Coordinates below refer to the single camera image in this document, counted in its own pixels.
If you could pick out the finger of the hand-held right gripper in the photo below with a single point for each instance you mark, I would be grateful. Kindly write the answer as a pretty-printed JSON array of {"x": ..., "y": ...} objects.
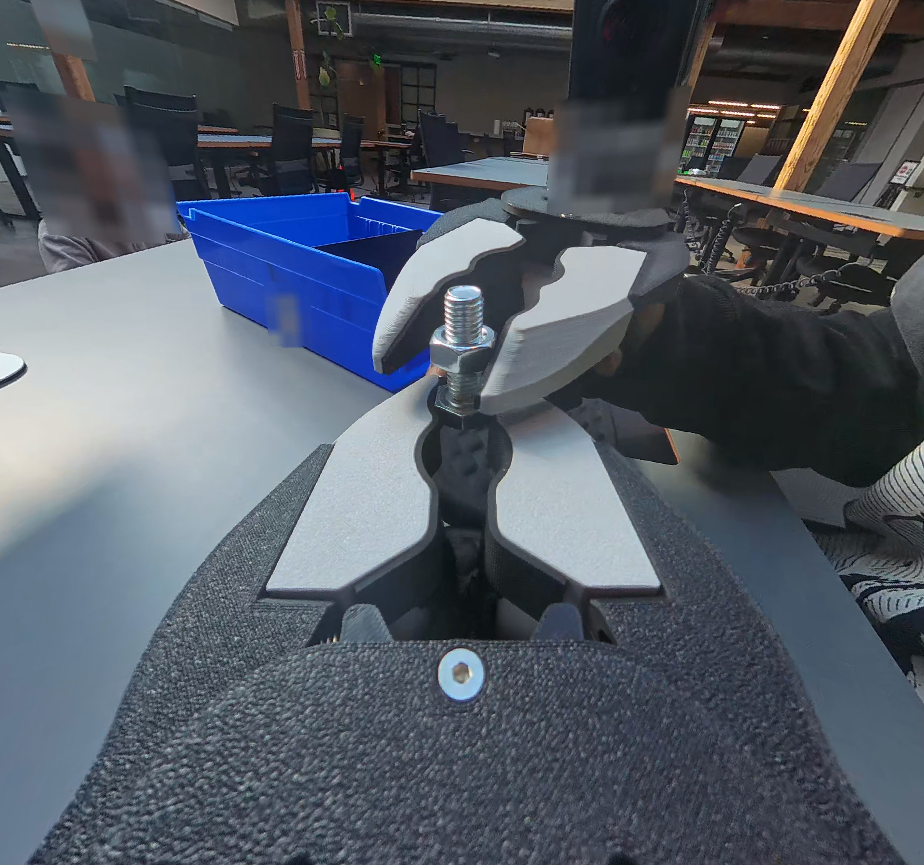
[
  {"x": 426, "y": 280},
  {"x": 577, "y": 323}
]

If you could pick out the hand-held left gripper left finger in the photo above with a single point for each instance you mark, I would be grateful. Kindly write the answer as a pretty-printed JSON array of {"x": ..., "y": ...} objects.
[{"x": 346, "y": 518}]

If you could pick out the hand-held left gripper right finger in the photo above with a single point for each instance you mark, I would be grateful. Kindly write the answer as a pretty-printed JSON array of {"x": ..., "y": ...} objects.
[{"x": 570, "y": 518}]

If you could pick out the silver bolt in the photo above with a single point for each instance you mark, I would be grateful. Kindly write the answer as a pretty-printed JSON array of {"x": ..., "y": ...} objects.
[{"x": 463, "y": 309}]

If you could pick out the silver hex nut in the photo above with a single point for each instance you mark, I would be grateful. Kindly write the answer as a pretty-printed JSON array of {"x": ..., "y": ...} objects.
[{"x": 462, "y": 349}]

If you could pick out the blue plastic bin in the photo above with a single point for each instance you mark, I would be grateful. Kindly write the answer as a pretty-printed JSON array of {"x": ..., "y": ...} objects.
[{"x": 238, "y": 258}]

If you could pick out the person's right forearm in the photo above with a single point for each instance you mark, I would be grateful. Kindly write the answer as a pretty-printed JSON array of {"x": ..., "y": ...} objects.
[{"x": 816, "y": 388}]

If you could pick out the person's right hand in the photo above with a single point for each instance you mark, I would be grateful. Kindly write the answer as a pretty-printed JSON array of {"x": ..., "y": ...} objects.
[{"x": 678, "y": 374}]

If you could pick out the black bin divider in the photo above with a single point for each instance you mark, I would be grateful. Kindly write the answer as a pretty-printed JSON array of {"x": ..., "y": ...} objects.
[{"x": 361, "y": 248}]

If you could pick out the grey wood-edged table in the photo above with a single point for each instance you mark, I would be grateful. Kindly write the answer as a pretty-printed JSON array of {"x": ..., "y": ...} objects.
[
  {"x": 267, "y": 141},
  {"x": 476, "y": 172},
  {"x": 808, "y": 204}
]

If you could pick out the drinks refrigerator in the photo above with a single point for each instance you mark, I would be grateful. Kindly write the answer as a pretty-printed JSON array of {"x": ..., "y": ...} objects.
[{"x": 711, "y": 143}]

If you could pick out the wooden box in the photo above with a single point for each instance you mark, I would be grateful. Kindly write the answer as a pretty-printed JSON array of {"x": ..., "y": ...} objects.
[{"x": 539, "y": 137}]

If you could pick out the hanging green plant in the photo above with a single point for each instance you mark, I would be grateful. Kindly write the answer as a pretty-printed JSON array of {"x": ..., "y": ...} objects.
[{"x": 332, "y": 21}]

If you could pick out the person's patterned clothing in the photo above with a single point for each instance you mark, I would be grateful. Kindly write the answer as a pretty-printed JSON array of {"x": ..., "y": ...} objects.
[{"x": 888, "y": 518}]

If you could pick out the wooden support post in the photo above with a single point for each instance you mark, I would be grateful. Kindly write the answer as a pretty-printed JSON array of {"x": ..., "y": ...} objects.
[
  {"x": 73, "y": 78},
  {"x": 844, "y": 71},
  {"x": 296, "y": 27}
]

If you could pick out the red and white post sign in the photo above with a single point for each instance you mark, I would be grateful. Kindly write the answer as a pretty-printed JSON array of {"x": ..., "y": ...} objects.
[{"x": 299, "y": 65}]

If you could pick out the red and white wall sign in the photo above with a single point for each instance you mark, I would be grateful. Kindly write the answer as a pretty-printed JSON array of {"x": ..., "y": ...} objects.
[{"x": 904, "y": 172}]

